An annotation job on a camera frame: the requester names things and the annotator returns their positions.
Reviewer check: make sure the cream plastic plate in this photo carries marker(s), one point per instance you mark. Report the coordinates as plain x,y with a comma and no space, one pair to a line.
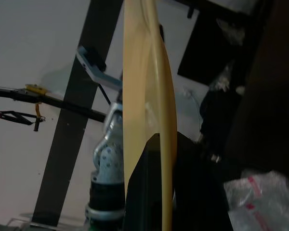
144,72

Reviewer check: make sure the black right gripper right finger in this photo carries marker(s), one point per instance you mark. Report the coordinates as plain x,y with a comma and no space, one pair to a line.
197,192

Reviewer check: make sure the black crumpled cloth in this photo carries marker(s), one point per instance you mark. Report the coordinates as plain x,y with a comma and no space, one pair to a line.
216,115

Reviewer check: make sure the yellow clamp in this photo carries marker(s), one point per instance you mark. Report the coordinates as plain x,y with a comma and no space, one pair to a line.
35,89

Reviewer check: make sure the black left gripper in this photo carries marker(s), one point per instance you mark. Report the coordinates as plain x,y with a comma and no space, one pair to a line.
96,59

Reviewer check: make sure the dark brown wooden table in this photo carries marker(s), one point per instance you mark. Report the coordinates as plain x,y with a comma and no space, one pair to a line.
274,96

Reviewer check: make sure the black metal wheeled stand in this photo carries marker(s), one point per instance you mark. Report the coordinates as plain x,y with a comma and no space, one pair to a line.
60,134

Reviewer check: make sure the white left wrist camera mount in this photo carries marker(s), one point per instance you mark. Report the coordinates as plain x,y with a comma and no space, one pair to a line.
96,77

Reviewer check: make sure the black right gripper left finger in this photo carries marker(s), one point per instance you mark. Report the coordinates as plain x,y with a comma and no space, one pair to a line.
144,192

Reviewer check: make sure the white plastic bag red print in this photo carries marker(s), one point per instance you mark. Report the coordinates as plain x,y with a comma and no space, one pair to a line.
262,199

